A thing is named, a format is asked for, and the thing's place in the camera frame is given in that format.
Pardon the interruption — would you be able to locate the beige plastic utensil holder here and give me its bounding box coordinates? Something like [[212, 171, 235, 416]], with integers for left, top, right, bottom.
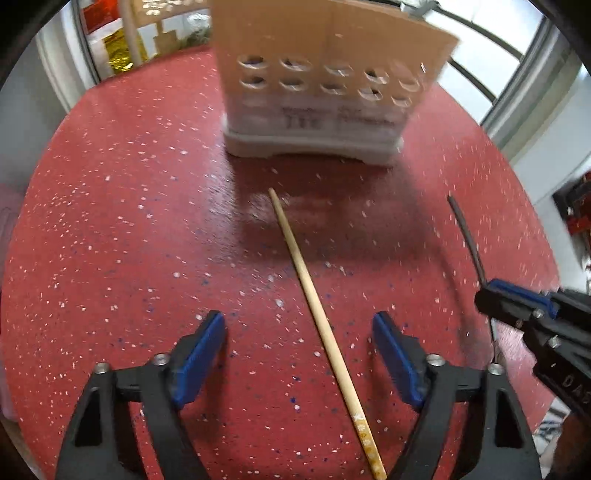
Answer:
[[211, 1, 458, 166]]

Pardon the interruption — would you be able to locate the beige flower-pattern storage rack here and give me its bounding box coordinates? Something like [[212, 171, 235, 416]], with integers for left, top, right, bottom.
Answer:
[[117, 0, 211, 67]]

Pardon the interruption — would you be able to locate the yellow packaged bag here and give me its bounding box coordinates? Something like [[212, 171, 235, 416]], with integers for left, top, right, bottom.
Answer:
[[103, 28, 134, 75]]

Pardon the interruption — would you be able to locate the light bamboo chopstick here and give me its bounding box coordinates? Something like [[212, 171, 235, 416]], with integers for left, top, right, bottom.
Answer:
[[269, 188, 388, 479]]

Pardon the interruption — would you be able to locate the dark brown chopstick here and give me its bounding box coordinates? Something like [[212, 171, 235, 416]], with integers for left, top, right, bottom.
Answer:
[[447, 195, 505, 364]]

